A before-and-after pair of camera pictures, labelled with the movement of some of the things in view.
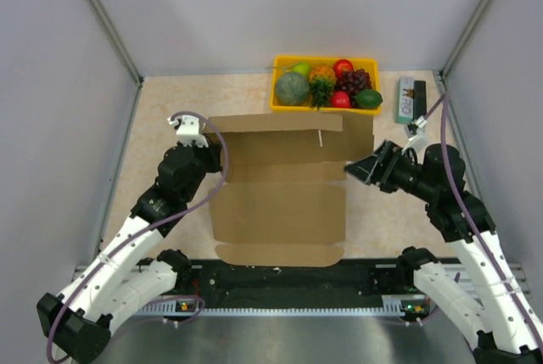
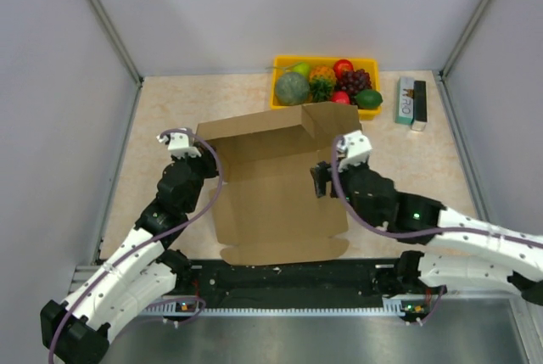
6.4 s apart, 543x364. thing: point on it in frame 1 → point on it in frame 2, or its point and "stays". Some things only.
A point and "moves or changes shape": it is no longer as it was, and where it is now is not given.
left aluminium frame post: x=99 y=11 stays
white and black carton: x=411 y=103 stays
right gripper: x=378 y=169 → x=322 y=173
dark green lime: x=368 y=98 stays
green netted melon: x=292 y=88 stays
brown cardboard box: x=283 y=203 moves or changes shape
